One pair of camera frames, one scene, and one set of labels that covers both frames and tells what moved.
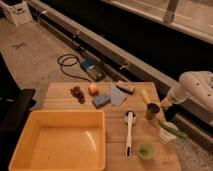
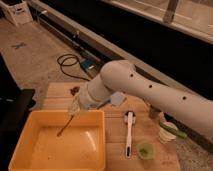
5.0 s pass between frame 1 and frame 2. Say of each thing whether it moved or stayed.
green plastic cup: stayed
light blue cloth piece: stayed
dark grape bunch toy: stayed
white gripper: moved
